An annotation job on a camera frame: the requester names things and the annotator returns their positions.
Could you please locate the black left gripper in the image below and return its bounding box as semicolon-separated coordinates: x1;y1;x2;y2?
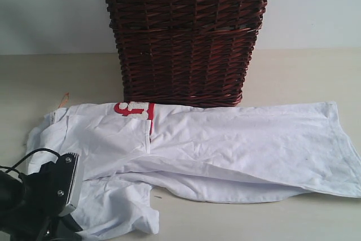
1;152;84;240

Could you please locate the white t-shirt red lettering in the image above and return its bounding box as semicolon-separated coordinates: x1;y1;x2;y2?
27;102;360;240

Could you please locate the dark brown wicker basket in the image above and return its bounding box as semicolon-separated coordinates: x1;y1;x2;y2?
105;0;267;107

